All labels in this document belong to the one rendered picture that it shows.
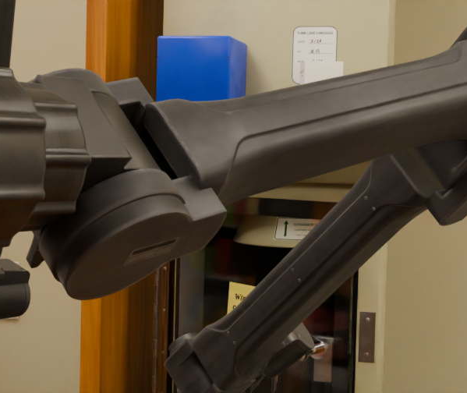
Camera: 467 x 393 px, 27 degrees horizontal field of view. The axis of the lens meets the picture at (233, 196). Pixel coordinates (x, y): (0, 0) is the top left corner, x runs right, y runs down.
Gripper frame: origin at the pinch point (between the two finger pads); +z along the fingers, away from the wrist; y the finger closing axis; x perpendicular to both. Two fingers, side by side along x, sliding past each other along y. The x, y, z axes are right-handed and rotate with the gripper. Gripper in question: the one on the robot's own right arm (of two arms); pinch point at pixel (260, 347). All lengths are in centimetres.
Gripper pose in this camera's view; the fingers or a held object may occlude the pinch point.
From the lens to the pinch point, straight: 127.4
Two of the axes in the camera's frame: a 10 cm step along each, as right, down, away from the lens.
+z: 2.2, -0.5, 9.7
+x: -9.7, -0.4, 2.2
